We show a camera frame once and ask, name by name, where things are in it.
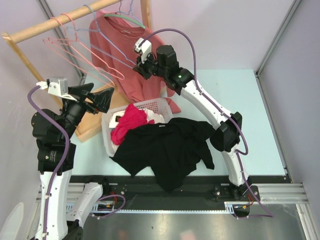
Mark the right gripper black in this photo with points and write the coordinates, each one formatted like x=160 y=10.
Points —
x=140 y=68

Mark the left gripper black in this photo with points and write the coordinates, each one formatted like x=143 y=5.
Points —
x=101 y=99

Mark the light blue wire hanger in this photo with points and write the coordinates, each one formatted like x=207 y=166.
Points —
x=98 y=30

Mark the black t shirt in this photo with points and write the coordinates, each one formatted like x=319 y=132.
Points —
x=172 y=150

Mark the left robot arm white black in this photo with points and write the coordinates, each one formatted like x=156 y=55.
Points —
x=56 y=156

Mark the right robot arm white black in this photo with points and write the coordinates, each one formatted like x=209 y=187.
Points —
x=227 y=126

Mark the salmon red t shirt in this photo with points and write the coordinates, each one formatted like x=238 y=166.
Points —
x=134 y=87

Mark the green hanger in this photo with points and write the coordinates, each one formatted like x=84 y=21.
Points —
x=132 y=20

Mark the white garment in basket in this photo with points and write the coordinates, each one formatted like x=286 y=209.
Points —
x=157 y=118

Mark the white plastic laundry basket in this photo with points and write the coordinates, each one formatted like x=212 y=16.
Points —
x=158 y=106

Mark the magenta pink garment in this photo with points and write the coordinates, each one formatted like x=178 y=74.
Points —
x=123 y=121

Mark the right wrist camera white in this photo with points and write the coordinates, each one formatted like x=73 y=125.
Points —
x=143 y=48

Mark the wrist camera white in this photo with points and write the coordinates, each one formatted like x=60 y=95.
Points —
x=56 y=86
x=143 y=48

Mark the pink wire hanger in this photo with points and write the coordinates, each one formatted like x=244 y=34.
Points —
x=65 y=44
x=71 y=58

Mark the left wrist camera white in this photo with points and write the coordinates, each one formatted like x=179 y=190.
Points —
x=56 y=86

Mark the blue wire hanger far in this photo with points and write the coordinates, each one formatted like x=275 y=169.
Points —
x=126 y=8

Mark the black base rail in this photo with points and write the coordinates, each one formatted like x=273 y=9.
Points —
x=197 y=193

